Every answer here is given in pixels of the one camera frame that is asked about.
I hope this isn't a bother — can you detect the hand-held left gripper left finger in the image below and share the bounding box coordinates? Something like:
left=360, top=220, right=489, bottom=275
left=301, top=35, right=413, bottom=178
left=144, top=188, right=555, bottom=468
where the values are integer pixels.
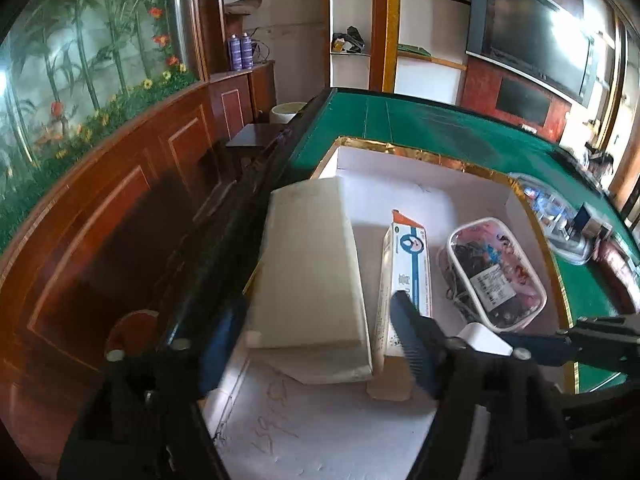
left=57, top=301, right=248, bottom=480

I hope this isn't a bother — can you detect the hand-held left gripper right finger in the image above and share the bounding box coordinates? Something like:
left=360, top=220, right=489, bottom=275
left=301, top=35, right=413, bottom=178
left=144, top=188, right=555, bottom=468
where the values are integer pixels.
left=389, top=291, right=596, bottom=480

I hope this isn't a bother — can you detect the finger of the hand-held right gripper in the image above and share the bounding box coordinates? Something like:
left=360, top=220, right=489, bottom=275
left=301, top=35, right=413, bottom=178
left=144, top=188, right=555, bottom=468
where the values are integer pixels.
left=500, top=327, right=581, bottom=367

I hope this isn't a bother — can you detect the small white plastic piece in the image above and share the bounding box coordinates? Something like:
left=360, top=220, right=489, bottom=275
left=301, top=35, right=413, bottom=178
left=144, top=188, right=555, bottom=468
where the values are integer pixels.
left=457, top=322, right=513, bottom=356

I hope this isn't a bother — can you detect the white cardboard box gold trim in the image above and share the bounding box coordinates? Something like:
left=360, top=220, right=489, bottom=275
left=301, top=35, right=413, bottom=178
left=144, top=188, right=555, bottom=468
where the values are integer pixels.
left=200, top=136, right=581, bottom=480

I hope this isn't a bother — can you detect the white orange toothpaste box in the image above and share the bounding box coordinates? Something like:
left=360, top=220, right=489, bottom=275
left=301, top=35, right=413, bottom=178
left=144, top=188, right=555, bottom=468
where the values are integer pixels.
left=367, top=210, right=433, bottom=403

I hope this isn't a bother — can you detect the dark red cloth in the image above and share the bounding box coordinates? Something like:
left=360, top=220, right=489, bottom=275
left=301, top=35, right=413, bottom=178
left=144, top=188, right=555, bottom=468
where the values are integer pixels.
left=592, top=240, right=640, bottom=311

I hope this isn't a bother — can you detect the red round stool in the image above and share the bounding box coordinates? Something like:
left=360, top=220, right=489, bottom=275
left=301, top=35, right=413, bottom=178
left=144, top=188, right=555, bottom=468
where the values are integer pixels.
left=105, top=310, right=161, bottom=361

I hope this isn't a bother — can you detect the clear zip pouch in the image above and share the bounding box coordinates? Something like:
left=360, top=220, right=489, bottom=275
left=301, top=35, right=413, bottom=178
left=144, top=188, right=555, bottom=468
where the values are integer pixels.
left=437, top=217, right=548, bottom=333

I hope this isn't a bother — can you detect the small black box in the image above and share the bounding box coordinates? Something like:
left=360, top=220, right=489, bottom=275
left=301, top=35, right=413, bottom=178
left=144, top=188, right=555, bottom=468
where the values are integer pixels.
left=572, top=202, right=613, bottom=241

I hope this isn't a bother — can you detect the white foam block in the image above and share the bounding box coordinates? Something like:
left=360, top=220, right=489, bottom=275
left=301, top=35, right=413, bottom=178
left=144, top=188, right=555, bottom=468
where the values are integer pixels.
left=245, top=176, right=375, bottom=385

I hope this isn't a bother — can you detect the pile of clothes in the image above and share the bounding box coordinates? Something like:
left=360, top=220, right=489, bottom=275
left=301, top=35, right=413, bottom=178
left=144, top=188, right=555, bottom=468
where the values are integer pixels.
left=582, top=142, right=616, bottom=181

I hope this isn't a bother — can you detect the dark wooden stool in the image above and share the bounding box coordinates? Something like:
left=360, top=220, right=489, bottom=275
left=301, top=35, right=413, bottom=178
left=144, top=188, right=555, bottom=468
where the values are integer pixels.
left=225, top=122, right=292, bottom=153

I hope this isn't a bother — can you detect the white bucket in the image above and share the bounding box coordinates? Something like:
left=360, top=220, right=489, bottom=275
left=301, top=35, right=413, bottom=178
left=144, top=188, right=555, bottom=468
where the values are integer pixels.
left=270, top=101, right=308, bottom=126

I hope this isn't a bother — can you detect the wooden cabinet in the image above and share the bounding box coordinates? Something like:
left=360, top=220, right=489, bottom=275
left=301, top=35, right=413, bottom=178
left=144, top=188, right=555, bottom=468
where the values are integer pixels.
left=207, top=60, right=277, bottom=141

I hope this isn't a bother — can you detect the white shelf unit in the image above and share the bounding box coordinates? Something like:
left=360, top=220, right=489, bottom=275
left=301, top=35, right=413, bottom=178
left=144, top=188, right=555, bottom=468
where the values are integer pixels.
left=327, top=0, right=388, bottom=93

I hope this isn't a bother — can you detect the black yellow bag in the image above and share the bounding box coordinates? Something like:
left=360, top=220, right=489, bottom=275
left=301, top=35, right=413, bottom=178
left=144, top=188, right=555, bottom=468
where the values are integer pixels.
left=331, top=25, right=366, bottom=55

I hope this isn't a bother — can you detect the wall television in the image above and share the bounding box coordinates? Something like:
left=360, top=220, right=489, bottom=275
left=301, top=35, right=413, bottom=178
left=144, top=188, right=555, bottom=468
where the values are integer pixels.
left=465, top=0, right=593, bottom=106

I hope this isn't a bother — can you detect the bamboo flower wall mural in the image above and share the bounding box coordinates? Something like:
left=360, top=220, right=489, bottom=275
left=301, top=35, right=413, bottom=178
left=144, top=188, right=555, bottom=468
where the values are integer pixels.
left=0, top=0, right=201, bottom=256

